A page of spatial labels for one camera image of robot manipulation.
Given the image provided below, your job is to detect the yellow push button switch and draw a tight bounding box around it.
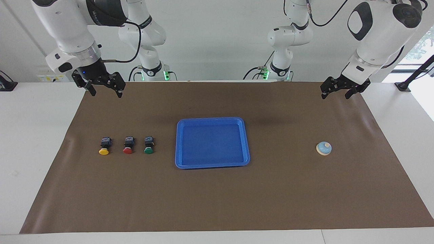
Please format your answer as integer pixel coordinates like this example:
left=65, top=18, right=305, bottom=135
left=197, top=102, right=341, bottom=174
left=99, top=137, right=113, bottom=156

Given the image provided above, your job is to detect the light blue call bell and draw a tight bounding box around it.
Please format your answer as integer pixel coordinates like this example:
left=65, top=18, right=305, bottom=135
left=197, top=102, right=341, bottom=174
left=316, top=141, right=332, bottom=156

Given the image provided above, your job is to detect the black desk mount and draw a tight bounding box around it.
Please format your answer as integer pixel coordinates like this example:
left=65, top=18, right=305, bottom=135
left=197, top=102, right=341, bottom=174
left=0, top=70, right=18, bottom=92

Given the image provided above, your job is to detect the brown table mat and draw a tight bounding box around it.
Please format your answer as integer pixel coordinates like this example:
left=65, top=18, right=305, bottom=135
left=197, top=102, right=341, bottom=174
left=19, top=81, right=434, bottom=234

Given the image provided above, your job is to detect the blue plastic tray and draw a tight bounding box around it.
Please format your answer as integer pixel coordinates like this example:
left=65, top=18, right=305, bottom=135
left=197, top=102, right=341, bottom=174
left=175, top=117, right=251, bottom=169

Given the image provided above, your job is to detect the white power strip box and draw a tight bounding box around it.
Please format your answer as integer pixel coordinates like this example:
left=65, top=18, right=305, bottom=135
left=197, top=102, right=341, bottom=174
left=37, top=69, right=73, bottom=83

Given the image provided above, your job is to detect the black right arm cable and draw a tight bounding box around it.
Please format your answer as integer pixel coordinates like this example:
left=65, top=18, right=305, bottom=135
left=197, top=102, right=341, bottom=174
left=101, top=21, right=142, bottom=63

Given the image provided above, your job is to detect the green push button switch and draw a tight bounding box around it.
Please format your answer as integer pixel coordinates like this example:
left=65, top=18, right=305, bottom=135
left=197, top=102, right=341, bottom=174
left=143, top=136, right=155, bottom=155

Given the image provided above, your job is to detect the black left base cable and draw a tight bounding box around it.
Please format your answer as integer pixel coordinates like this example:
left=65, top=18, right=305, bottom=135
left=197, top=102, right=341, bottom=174
left=243, top=66, right=269, bottom=81

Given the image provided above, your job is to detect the red push button switch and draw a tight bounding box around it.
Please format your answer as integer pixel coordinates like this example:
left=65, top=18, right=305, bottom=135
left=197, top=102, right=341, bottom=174
left=122, top=136, right=135, bottom=155

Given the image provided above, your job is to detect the black clamp stand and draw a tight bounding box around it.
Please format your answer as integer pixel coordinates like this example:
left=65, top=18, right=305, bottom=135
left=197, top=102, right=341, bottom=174
left=395, top=54, right=434, bottom=92

